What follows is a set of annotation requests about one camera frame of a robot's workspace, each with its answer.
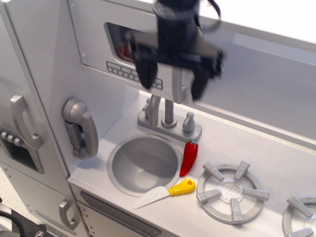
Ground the grey toy stove burner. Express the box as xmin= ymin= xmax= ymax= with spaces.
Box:
xmin=196 ymin=161 xmax=270 ymax=225

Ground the yellow handled toy knife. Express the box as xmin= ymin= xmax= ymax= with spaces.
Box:
xmin=133 ymin=179 xmax=196 ymax=210

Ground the grey ice dispenser panel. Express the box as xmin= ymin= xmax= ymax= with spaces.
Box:
xmin=0 ymin=128 xmax=44 ymax=174

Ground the grey oven vent grille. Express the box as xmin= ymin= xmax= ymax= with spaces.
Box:
xmin=80 ymin=192 xmax=161 ymax=237

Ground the round grey toy sink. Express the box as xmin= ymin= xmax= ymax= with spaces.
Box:
xmin=107 ymin=134 xmax=183 ymax=197

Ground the orange toy food in microwave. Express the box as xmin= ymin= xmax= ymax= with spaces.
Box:
xmin=117 ymin=46 xmax=132 ymax=61

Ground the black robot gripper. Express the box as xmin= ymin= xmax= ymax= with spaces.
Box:
xmin=126 ymin=0 xmax=224 ymax=100

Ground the grey fridge door handle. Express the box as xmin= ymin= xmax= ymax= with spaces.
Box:
xmin=10 ymin=94 xmax=43 ymax=150

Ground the grey toy faucet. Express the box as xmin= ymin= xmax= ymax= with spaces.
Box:
xmin=137 ymin=95 xmax=202 ymax=142

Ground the white toy microwave door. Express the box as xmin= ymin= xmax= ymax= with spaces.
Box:
xmin=69 ymin=0 xmax=189 ymax=104

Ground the black cable lower left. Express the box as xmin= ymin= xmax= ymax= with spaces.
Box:
xmin=0 ymin=211 xmax=25 ymax=237

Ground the red toy chili pepper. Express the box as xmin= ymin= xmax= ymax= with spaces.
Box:
xmin=180 ymin=139 xmax=198 ymax=177

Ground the grey lower door handle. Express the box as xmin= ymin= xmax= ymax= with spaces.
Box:
xmin=59 ymin=197 xmax=79 ymax=231

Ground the grey toy wall telephone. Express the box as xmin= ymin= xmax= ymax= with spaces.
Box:
xmin=62 ymin=97 xmax=99 ymax=159

